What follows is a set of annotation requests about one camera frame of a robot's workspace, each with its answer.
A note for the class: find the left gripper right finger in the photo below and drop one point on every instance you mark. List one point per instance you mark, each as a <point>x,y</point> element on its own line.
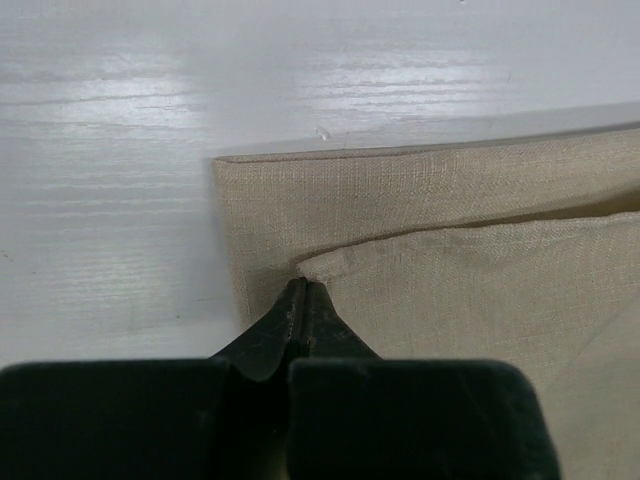
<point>354,415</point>

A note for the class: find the beige cloth napkin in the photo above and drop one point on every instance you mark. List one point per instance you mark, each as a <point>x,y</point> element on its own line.
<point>524,251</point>

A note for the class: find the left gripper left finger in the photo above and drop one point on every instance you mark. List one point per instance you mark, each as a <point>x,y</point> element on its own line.
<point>221,417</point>

